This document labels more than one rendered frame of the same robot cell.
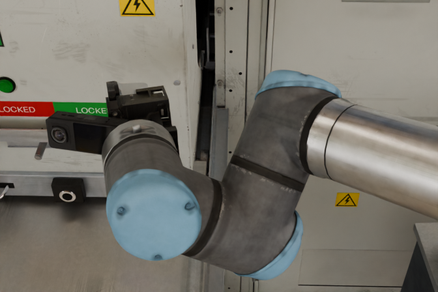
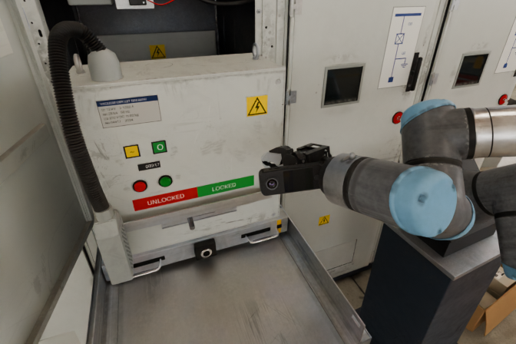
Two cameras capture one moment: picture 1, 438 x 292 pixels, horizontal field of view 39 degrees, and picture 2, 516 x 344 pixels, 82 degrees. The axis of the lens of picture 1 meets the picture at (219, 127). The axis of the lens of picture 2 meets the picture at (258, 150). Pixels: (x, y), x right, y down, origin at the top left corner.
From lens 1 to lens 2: 0.50 m
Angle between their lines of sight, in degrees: 22
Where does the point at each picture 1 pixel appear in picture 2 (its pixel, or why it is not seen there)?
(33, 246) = (193, 295)
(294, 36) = (298, 131)
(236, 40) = not seen: hidden behind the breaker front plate
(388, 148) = not seen: outside the picture
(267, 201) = (459, 179)
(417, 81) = (354, 145)
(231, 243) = (458, 211)
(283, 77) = (431, 103)
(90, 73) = (224, 160)
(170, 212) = (445, 192)
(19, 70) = (176, 167)
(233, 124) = not seen: hidden behind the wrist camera
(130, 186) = (417, 179)
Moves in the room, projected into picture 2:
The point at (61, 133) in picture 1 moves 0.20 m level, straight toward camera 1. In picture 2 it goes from (275, 181) to (382, 246)
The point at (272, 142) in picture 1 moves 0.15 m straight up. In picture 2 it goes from (445, 141) to (477, 46)
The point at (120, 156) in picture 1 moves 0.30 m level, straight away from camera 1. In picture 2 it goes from (368, 170) to (252, 110)
